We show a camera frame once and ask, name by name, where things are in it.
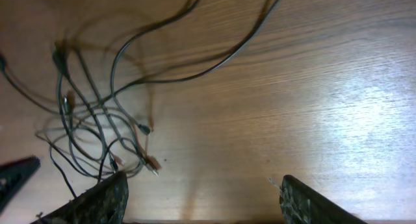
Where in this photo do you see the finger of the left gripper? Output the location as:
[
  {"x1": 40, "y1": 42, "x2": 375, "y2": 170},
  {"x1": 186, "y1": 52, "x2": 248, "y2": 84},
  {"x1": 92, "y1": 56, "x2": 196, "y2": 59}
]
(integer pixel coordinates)
[{"x1": 1, "y1": 156, "x2": 40, "y2": 212}]

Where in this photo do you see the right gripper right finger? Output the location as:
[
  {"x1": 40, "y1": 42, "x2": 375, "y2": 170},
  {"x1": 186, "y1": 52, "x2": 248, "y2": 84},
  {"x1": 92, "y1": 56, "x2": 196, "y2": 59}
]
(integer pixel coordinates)
[{"x1": 279, "y1": 175, "x2": 367, "y2": 224}]

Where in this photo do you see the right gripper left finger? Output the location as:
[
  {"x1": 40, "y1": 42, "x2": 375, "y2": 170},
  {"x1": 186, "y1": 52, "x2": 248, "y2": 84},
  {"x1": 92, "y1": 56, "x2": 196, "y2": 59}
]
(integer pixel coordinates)
[{"x1": 34, "y1": 171, "x2": 129, "y2": 224}]

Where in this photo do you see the black USB cable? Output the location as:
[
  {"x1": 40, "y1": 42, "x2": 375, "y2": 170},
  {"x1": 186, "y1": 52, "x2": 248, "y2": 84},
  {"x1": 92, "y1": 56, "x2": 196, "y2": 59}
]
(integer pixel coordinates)
[{"x1": 0, "y1": 38, "x2": 162, "y2": 199}]

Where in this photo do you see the thin black audio cable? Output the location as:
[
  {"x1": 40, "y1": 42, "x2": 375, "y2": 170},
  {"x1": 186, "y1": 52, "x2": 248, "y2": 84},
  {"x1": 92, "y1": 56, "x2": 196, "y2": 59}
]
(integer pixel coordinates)
[{"x1": 97, "y1": 0, "x2": 290, "y2": 137}]

